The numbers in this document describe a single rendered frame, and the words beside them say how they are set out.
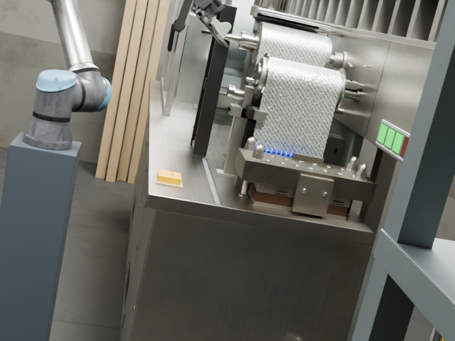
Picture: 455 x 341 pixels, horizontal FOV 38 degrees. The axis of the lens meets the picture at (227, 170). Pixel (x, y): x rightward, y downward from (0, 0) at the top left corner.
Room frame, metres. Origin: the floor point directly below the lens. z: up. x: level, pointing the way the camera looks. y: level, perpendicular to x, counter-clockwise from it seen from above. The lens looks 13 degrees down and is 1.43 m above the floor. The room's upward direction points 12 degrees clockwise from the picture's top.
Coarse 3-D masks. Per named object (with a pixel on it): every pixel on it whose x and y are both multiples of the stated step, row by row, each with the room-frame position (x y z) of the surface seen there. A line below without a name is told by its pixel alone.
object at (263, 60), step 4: (260, 60) 2.12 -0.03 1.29; (264, 60) 2.07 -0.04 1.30; (264, 64) 2.06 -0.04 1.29; (264, 68) 2.05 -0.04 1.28; (264, 72) 2.05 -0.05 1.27; (264, 76) 2.04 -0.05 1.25; (260, 80) 2.05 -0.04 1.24; (260, 84) 2.05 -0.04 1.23; (256, 88) 2.09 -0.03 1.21; (260, 88) 2.06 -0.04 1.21; (340, 88) 2.09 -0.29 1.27; (256, 92) 2.08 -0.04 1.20; (340, 92) 2.08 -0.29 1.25; (340, 96) 2.09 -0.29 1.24; (336, 104) 2.10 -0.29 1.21
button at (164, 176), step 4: (160, 172) 1.90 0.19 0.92; (164, 172) 1.91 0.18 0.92; (168, 172) 1.92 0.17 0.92; (172, 172) 1.93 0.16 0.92; (160, 176) 1.87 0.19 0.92; (164, 176) 1.87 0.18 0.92; (168, 176) 1.87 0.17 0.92; (172, 176) 1.88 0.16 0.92; (176, 176) 1.89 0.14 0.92; (180, 176) 1.91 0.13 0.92; (160, 180) 1.87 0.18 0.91; (164, 180) 1.87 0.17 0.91; (168, 180) 1.87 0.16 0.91; (172, 180) 1.87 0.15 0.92; (176, 180) 1.87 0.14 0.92; (180, 180) 1.87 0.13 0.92; (172, 184) 1.87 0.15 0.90; (176, 184) 1.87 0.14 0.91; (180, 184) 1.88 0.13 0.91
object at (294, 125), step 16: (272, 96) 2.04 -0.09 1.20; (272, 112) 2.05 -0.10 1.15; (288, 112) 2.05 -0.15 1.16; (304, 112) 2.06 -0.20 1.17; (320, 112) 2.07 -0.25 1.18; (256, 128) 2.04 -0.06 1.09; (272, 128) 2.05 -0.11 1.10; (288, 128) 2.06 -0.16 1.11; (304, 128) 2.06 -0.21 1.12; (320, 128) 2.07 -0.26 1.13; (256, 144) 2.04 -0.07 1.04; (272, 144) 2.05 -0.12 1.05; (288, 144) 2.06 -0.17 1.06; (304, 144) 2.07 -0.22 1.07; (320, 144) 2.08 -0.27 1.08
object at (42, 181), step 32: (32, 160) 1.94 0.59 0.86; (64, 160) 1.95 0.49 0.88; (32, 192) 1.94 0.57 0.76; (64, 192) 1.96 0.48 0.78; (0, 224) 1.93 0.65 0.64; (32, 224) 1.94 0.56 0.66; (64, 224) 1.96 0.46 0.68; (0, 256) 1.93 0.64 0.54; (32, 256) 1.94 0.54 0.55; (0, 288) 1.93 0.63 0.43; (32, 288) 1.95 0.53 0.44; (0, 320) 1.93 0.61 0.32; (32, 320) 1.95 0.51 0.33
